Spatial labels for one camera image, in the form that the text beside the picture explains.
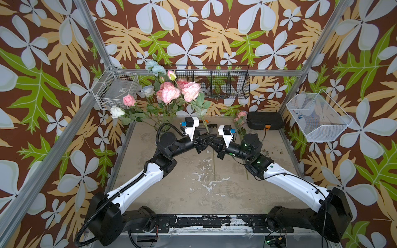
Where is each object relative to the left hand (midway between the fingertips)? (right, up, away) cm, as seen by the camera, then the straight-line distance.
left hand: (214, 131), depth 62 cm
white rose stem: (-41, +6, +9) cm, 42 cm away
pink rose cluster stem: (+24, +8, +52) cm, 58 cm away
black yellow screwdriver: (+5, +5, +55) cm, 55 cm away
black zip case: (+44, +9, +51) cm, 68 cm away
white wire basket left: (-56, +25, +25) cm, 66 cm away
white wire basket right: (+59, +8, +19) cm, 63 cm away
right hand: (-3, -4, +6) cm, 7 cm away
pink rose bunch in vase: (-28, +14, +23) cm, 38 cm away
